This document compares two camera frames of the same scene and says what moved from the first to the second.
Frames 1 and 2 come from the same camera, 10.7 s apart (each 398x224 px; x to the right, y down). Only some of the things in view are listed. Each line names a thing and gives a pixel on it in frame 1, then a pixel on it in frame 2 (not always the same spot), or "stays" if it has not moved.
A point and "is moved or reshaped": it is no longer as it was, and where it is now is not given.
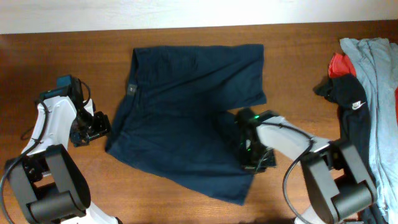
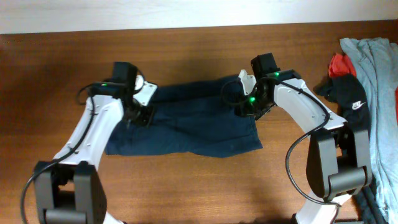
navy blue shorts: (175, 116) is moved or reshaped
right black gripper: (247, 163) → (245, 111)
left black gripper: (103, 127) → (145, 119)
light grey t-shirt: (375, 61) stays
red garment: (341, 64) stays
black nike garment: (346, 92) stays
